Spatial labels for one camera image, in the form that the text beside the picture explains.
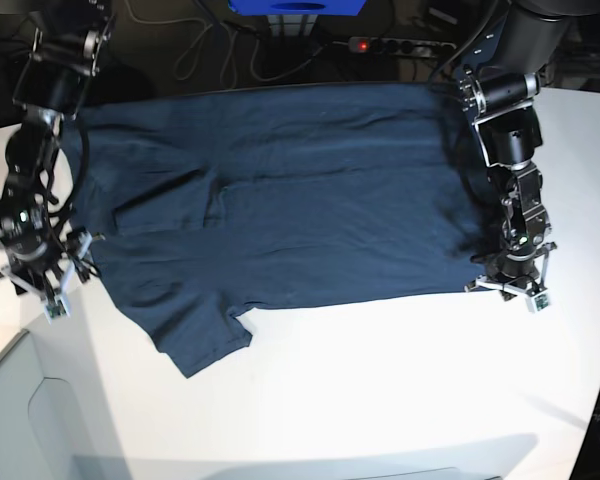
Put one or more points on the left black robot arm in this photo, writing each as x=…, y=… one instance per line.
x=496, y=73

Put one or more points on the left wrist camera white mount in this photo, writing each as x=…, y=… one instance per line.
x=536, y=296

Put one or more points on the blue box on stand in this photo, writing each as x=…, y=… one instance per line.
x=300, y=7

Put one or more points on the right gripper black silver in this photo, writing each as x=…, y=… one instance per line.
x=28, y=239

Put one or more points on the power strip with red switch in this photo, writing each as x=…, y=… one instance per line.
x=407, y=48

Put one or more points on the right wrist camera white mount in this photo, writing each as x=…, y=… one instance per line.
x=48, y=276

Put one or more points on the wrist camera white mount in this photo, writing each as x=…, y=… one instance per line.
x=48, y=276
x=536, y=296

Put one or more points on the dark blue T-shirt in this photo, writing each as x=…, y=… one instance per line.
x=208, y=206

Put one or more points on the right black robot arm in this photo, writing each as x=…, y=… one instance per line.
x=53, y=86

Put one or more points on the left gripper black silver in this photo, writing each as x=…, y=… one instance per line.
x=522, y=257

